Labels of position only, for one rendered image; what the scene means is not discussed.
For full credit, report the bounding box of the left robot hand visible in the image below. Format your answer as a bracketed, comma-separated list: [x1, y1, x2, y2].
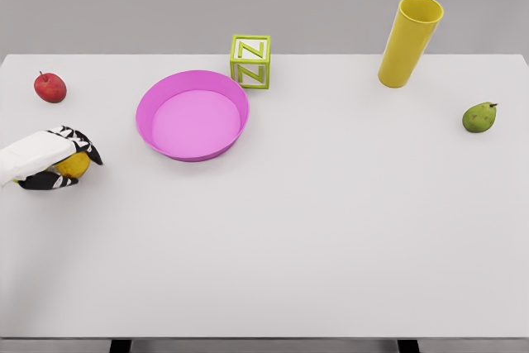
[0, 124, 104, 192]

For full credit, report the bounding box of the yellow lemon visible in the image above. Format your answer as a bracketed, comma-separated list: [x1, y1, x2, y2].
[54, 151, 91, 179]

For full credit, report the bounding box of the pink plate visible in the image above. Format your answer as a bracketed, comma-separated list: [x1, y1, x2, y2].
[135, 69, 250, 163]

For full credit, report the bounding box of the red apple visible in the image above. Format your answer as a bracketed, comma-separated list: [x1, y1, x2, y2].
[33, 70, 68, 103]

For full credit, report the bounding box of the green letter block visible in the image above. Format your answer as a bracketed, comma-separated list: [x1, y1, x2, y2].
[229, 34, 272, 90]

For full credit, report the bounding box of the yellow cup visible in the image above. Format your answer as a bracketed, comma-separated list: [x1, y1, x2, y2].
[377, 0, 444, 89]

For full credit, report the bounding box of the green pear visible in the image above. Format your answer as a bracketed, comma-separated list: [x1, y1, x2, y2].
[461, 101, 499, 134]

